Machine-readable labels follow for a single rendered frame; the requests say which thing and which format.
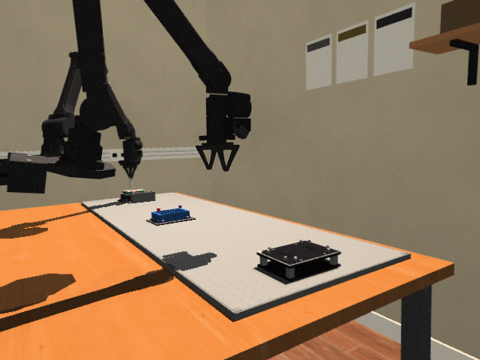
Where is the white perforated base plate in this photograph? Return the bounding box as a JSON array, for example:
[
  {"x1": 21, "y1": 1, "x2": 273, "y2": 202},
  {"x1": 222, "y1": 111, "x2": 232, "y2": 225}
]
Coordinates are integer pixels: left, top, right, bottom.
[{"x1": 81, "y1": 192, "x2": 411, "y2": 321}]

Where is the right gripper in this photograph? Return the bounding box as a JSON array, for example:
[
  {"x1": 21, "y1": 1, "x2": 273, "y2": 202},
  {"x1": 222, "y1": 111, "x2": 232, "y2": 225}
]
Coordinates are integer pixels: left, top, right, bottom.
[{"x1": 196, "y1": 115, "x2": 240, "y2": 172}]

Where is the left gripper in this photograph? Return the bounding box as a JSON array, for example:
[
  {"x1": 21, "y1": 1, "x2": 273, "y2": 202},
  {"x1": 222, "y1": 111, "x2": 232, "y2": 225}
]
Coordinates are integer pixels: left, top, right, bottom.
[{"x1": 118, "y1": 150, "x2": 141, "y2": 178}]

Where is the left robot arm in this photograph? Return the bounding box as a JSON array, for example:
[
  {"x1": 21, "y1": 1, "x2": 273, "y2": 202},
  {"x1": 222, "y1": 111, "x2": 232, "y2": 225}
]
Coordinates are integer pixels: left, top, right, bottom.
[{"x1": 40, "y1": 52, "x2": 143, "y2": 160}]

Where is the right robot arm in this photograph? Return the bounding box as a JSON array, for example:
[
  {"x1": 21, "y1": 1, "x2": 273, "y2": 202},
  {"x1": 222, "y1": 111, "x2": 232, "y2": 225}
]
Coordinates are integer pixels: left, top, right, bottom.
[{"x1": 61, "y1": 0, "x2": 251, "y2": 170}]

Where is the blue grid rack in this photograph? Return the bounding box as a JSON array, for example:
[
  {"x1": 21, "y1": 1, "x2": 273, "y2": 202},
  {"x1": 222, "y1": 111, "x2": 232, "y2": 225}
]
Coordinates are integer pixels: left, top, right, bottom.
[{"x1": 151, "y1": 208, "x2": 190, "y2": 223}]

